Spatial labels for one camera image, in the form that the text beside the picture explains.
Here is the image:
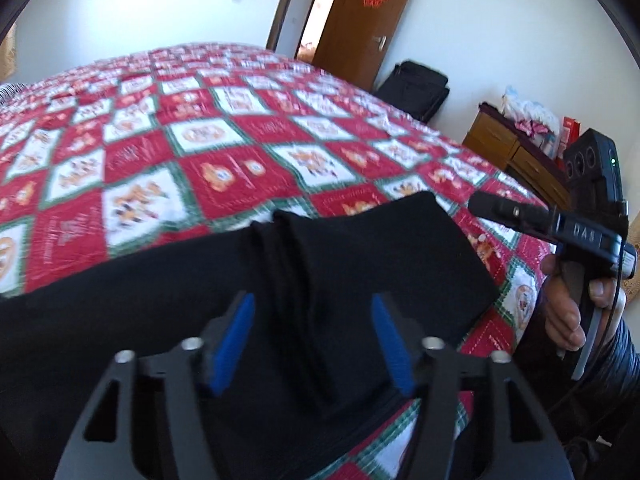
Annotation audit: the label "white plastic bag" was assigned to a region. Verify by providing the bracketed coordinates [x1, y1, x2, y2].
[499, 85, 560, 137]

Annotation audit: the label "person's right forearm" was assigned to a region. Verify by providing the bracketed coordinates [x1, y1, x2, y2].
[515, 305, 640, 480]

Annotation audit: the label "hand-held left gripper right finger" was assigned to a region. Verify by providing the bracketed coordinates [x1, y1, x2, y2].
[371, 293, 577, 480]

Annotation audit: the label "wooden cabinet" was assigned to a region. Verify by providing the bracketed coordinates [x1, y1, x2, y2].
[462, 103, 577, 212]

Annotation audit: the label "red box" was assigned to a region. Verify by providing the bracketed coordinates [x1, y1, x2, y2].
[557, 116, 584, 159]

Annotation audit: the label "red checkered printed blanket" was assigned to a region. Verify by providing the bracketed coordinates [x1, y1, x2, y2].
[0, 42, 557, 480]

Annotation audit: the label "black suitcase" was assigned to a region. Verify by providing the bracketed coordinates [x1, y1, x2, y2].
[374, 60, 450, 124]

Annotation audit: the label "black pants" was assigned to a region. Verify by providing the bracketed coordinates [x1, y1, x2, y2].
[0, 190, 502, 480]

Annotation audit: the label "narrow yellow curtain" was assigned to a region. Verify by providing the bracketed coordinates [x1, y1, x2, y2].
[0, 30, 17, 83]

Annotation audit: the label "brown door frame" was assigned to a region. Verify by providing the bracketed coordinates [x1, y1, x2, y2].
[265, 0, 352, 63]

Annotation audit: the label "person's right hand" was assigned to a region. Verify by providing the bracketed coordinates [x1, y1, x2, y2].
[542, 254, 623, 356]

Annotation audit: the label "yellow patterned cloth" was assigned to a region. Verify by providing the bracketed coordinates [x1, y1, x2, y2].
[622, 210, 640, 303]

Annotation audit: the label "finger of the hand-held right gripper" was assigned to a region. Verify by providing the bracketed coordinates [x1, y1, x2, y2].
[467, 190, 557, 241]

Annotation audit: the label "brown wooden door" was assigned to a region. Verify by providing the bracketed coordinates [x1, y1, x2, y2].
[314, 0, 421, 94]

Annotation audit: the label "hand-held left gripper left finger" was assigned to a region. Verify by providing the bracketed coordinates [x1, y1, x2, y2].
[52, 290, 257, 480]

